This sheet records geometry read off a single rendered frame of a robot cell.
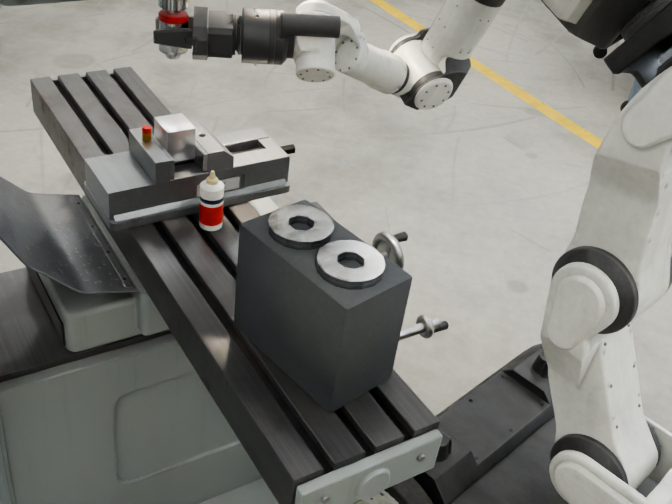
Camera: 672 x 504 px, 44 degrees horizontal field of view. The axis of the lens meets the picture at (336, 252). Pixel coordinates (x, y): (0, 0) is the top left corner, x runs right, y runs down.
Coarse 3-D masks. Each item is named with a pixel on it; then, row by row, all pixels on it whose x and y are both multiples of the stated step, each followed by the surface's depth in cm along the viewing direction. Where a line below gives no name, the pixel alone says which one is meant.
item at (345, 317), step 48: (240, 240) 114; (288, 240) 109; (336, 240) 112; (240, 288) 118; (288, 288) 109; (336, 288) 104; (384, 288) 105; (288, 336) 113; (336, 336) 104; (384, 336) 111; (336, 384) 109
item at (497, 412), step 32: (480, 384) 171; (512, 384) 171; (544, 384) 169; (448, 416) 161; (480, 416) 162; (512, 416) 163; (544, 416) 165; (448, 448) 150; (480, 448) 156; (512, 448) 158; (544, 448) 160; (416, 480) 150; (448, 480) 148; (480, 480) 152; (512, 480) 153; (544, 480) 154
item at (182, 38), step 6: (156, 30) 130; (162, 30) 130; (168, 30) 130; (174, 30) 130; (180, 30) 130; (186, 30) 131; (156, 36) 130; (162, 36) 131; (168, 36) 131; (174, 36) 131; (180, 36) 131; (186, 36) 131; (156, 42) 131; (162, 42) 131; (168, 42) 131; (174, 42) 131; (180, 42) 131; (186, 42) 131; (192, 42) 131; (186, 48) 132
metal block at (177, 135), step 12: (156, 120) 142; (168, 120) 143; (180, 120) 143; (156, 132) 144; (168, 132) 139; (180, 132) 141; (192, 132) 142; (168, 144) 141; (180, 144) 142; (192, 144) 143; (180, 156) 143; (192, 156) 145
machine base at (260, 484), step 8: (240, 488) 189; (248, 488) 189; (256, 488) 190; (264, 488) 190; (216, 496) 187; (224, 496) 187; (232, 496) 187; (240, 496) 187; (248, 496) 188; (256, 496) 188; (264, 496) 188; (272, 496) 188
